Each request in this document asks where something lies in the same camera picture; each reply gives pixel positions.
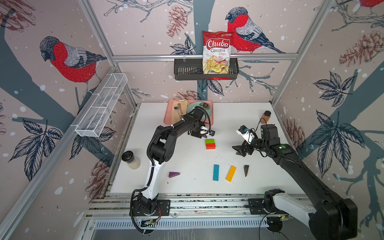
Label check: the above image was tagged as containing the green rectangular block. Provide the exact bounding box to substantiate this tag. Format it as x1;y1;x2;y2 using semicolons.
205;139;215;144

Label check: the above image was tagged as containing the red rectangular block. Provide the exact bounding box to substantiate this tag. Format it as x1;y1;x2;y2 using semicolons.
206;143;216;150

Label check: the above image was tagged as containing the purple triangle block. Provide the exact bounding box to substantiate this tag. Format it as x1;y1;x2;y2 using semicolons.
169;172;181;178

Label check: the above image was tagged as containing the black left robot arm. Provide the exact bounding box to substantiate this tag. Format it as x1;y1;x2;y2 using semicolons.
131;106;215;215

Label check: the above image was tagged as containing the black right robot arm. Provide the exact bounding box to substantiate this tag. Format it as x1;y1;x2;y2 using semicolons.
233;124;358;240

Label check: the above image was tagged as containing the pink tray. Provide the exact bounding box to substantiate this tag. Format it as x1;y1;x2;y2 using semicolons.
164;99;214;125

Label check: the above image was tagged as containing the dark brown triangle block lower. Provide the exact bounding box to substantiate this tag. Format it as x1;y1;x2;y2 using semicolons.
244;165;250;177

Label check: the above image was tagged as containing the yellow long block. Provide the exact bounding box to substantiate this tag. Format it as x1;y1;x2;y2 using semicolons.
226;166;237;182

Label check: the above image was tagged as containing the mint green flower plate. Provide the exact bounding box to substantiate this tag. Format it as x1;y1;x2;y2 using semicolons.
187;101;213;121

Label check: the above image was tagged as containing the beige napkin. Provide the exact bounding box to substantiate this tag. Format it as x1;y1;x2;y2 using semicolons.
171;100;189;124

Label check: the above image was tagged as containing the silver spoon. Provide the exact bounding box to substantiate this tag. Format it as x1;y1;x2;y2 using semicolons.
174;106;183;120

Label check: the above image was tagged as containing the gold purple knife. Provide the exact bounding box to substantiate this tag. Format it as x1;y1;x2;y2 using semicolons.
177;103;184;120

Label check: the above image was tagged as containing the brown spice bottle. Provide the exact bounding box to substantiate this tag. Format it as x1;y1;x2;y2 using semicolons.
260;111;271;125

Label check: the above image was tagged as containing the teal long block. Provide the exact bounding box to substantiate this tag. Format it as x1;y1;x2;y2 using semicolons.
213;165;220;182

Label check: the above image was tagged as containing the black lid shaker jar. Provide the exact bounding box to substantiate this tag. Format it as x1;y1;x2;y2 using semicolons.
122;151;141;170

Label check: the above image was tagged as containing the Chuba cassava chips bag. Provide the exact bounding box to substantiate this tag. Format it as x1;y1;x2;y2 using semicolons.
202;31;233;74

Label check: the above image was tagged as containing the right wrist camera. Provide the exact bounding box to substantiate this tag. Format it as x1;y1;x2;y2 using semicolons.
236;126;256;144

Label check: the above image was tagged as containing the black wall basket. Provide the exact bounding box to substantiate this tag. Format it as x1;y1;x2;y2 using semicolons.
174;59;239;81

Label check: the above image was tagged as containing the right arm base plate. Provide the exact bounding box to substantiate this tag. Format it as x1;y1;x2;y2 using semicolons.
248;198;289;216

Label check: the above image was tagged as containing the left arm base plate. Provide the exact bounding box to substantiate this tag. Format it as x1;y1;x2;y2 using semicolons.
130;200;171;217

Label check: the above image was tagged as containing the white wire wall basket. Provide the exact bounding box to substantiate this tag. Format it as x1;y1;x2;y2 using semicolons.
75;73;128;138

